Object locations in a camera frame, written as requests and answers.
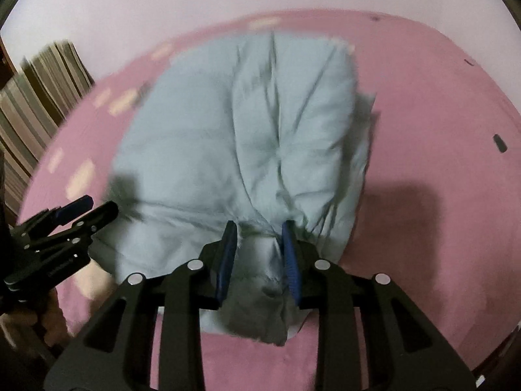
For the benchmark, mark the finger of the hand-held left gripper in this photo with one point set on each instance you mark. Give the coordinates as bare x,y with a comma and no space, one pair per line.
75,207
97,214

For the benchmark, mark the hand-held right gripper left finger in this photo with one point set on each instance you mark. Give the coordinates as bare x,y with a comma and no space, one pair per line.
226,260

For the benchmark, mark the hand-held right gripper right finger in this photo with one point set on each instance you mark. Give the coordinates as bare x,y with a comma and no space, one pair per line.
290,260

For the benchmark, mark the light blue garment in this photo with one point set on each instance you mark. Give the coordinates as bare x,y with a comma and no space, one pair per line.
195,138

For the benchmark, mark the person's left hand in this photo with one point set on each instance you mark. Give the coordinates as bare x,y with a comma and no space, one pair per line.
55,317

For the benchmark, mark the beige striped curtain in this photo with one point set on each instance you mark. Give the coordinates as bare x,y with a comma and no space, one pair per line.
36,110

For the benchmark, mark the pink polka dot bed sheet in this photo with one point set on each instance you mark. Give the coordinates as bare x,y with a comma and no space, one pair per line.
427,110

